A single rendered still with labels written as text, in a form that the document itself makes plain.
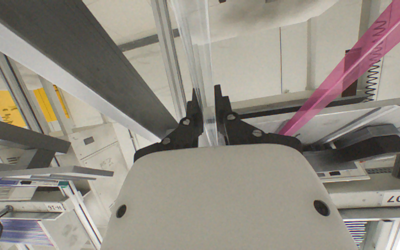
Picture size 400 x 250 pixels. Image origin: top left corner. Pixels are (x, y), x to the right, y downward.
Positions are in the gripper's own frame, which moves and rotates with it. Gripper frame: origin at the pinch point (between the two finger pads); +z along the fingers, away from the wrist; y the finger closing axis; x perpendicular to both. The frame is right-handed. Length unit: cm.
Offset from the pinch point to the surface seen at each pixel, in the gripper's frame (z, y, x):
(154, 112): 3.4, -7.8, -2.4
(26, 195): 2, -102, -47
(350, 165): 0.7, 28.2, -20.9
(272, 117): 2.8, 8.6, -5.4
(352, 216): -7, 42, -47
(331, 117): 2.6, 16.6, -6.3
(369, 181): 3, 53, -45
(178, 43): 185, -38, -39
